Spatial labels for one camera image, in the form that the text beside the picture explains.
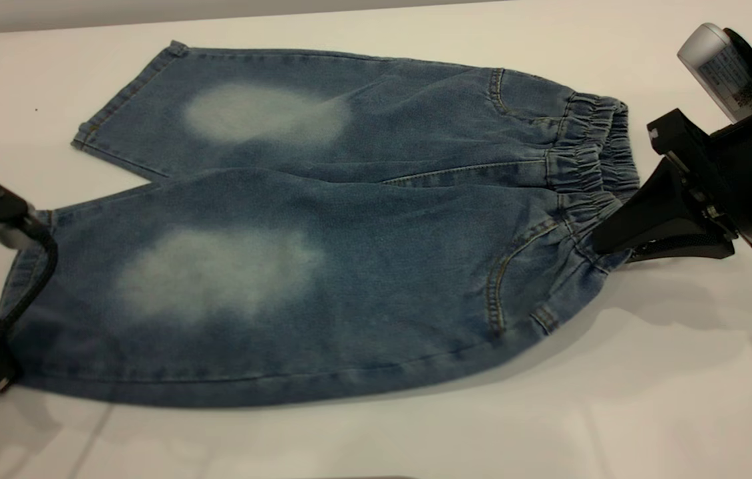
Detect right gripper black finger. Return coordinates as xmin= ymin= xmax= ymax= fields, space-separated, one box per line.
xmin=592 ymin=157 xmax=737 ymax=256
xmin=626 ymin=233 xmax=737 ymax=264

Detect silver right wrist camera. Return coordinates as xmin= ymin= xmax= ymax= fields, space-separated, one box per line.
xmin=677 ymin=23 xmax=752 ymax=124

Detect blue faded denim pants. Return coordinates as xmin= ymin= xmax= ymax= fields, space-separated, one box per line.
xmin=0 ymin=40 xmax=643 ymax=408

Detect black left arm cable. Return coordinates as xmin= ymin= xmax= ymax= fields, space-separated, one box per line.
xmin=0 ymin=216 xmax=59 ymax=400

